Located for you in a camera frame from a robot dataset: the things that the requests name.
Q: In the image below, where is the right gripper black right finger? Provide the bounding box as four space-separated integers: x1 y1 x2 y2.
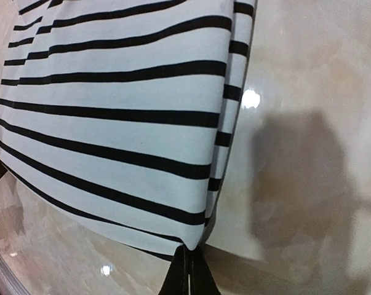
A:
188 246 221 295

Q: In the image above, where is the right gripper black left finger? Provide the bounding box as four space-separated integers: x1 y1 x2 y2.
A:
160 246 189 295

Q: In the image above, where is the black white striped shirt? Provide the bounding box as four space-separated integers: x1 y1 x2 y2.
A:
0 1 255 259

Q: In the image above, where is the aluminium front rail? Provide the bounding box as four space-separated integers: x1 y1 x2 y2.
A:
0 255 30 295

